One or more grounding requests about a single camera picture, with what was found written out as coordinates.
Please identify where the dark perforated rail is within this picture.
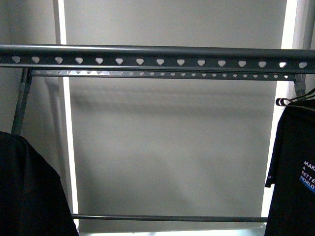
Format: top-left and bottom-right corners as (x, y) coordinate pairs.
(0, 44), (315, 74)
(31, 69), (296, 81)

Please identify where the dark perforated rear rail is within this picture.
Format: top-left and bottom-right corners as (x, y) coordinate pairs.
(31, 69), (296, 81)

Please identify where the dark perforated front rail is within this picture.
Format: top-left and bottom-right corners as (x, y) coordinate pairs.
(0, 44), (315, 74)

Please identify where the black printed t-shirt right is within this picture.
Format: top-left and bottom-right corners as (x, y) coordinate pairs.
(265, 100), (315, 236)

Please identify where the grey right rack joint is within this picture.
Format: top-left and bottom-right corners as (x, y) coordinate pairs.
(294, 74), (306, 96)

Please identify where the thin lower rack bar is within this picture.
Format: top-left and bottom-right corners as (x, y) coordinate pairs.
(71, 213), (268, 223)

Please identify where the grey rack upright post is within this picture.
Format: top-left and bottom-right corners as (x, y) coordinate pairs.
(11, 68), (32, 135)

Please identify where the dark metal clothes hanger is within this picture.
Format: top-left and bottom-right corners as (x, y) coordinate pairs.
(275, 88), (315, 107)

